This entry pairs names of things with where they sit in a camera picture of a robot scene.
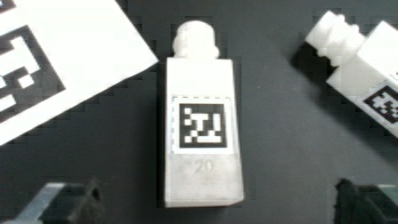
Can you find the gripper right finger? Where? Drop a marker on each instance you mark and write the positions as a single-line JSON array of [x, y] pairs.
[[366, 203]]

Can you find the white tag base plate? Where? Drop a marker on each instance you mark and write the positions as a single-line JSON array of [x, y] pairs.
[[71, 51]]

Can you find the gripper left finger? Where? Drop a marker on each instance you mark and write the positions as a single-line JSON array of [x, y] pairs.
[[66, 204]]

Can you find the white leg with tag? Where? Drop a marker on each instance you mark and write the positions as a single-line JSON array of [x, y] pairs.
[[203, 159]]

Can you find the white leg far right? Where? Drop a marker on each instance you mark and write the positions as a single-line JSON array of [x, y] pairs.
[[363, 55]]

